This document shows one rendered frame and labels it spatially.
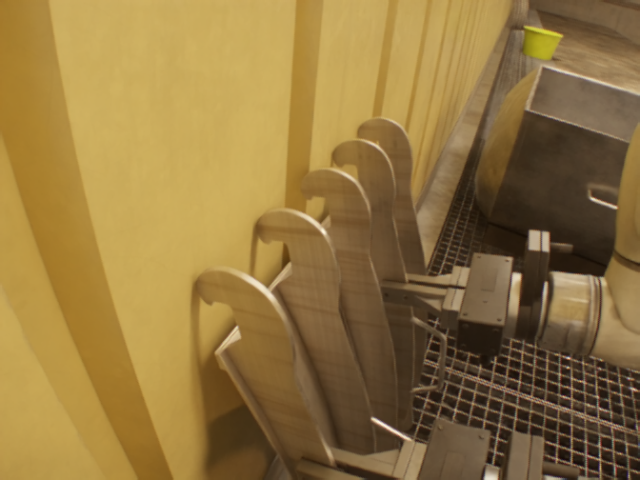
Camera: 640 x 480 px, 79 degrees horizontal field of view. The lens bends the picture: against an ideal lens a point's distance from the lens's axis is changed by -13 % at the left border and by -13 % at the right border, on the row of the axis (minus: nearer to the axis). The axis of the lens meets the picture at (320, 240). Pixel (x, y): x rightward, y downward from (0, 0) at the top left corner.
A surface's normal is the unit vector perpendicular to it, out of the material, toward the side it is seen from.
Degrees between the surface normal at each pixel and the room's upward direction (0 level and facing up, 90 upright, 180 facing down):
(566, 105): 90
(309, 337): 90
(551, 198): 90
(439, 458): 13
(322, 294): 90
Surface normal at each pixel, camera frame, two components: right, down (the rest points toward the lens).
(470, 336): -0.40, 0.51
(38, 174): -0.09, 0.58
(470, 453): -0.12, -0.85
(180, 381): 0.91, 0.30
